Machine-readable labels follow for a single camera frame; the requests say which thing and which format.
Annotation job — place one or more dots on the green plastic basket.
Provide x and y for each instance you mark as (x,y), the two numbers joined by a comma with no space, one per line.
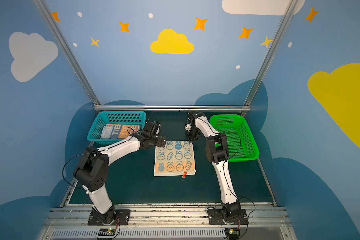
(241,143)

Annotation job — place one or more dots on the right small circuit board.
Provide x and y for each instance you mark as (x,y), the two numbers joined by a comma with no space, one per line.
(232,234)

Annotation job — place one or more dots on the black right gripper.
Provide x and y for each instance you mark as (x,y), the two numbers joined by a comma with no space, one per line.
(189,135)

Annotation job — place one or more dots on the teal plastic basket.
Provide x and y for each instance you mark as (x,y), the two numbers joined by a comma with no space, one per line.
(122,118)

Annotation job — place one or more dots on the teal pattern towel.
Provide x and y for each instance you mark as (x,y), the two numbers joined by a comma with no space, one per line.
(177,158)

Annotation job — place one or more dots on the left aluminium frame post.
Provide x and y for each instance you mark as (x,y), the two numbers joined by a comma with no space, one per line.
(52,24)

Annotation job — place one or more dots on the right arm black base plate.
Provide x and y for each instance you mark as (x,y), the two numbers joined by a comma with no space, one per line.
(218,217)

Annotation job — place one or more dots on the small circuit board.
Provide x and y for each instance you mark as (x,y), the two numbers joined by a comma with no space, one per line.
(232,234)
(106,234)

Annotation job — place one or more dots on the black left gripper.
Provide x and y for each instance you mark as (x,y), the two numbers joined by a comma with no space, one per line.
(160,141)

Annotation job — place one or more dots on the right aluminium frame post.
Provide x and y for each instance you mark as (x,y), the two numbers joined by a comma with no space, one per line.
(279,34)

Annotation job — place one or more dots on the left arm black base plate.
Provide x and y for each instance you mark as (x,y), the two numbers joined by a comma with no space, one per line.
(109,218)

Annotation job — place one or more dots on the aluminium frame post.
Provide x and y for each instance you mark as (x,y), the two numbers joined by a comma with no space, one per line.
(52,24)
(279,34)

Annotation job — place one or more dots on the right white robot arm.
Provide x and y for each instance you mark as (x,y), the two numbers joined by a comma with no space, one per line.
(217,152)

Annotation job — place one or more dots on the horizontal aluminium frame rail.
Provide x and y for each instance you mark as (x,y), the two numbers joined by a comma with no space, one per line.
(171,108)

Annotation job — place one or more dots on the left small circuit board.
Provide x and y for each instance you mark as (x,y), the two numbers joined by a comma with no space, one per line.
(106,234)

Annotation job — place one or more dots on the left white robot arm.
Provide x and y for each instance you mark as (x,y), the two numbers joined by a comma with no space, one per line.
(93,168)

